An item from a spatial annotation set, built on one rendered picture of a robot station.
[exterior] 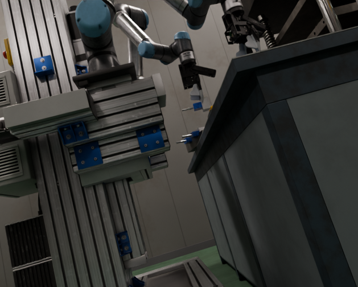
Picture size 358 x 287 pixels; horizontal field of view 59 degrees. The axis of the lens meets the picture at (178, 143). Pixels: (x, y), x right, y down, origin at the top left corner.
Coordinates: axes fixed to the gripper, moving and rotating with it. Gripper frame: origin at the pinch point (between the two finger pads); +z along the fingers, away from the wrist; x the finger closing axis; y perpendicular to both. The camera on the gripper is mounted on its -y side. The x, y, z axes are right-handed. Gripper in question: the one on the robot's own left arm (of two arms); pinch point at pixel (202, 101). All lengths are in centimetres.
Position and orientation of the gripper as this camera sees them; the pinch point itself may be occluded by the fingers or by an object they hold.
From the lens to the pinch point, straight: 152.7
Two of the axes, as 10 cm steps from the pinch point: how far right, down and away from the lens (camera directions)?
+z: 2.4, 9.6, -1.5
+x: -0.7, -1.3, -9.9
